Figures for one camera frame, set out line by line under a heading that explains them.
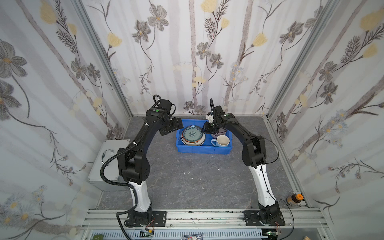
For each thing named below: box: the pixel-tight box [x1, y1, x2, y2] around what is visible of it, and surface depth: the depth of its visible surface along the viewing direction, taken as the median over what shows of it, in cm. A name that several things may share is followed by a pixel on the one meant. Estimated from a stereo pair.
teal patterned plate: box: [182, 125, 203, 143], surface depth 106 cm
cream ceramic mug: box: [211, 134, 230, 147], surface depth 96 cm
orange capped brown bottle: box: [286, 193, 304, 206], surface depth 76 cm
